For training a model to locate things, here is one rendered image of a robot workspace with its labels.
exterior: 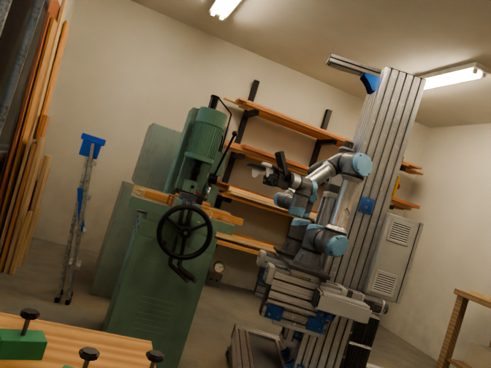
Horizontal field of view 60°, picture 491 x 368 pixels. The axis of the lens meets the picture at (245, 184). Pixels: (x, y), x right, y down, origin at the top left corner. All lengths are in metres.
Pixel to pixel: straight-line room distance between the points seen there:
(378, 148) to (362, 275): 0.73
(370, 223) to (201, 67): 3.12
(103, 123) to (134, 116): 0.34
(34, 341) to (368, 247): 1.83
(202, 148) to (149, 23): 2.80
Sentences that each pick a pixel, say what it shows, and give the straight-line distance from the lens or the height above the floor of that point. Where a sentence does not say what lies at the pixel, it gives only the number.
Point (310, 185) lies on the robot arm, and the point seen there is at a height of 1.22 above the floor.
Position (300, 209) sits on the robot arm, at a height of 1.10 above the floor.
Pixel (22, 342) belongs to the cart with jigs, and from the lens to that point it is 1.26.
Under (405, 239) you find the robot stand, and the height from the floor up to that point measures 1.12.
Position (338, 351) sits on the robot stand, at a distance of 2.65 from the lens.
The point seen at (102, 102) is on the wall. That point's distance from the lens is 4.90.
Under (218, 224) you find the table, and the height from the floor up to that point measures 0.88.
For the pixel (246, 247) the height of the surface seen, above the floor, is 0.54.
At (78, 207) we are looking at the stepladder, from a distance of 3.16.
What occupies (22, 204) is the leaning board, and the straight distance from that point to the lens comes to 3.59.
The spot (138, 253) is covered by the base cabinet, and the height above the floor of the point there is 0.61.
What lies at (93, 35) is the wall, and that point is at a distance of 5.03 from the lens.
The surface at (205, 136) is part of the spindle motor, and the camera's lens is 2.50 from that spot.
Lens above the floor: 1.09
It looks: 1 degrees up
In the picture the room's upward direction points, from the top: 17 degrees clockwise
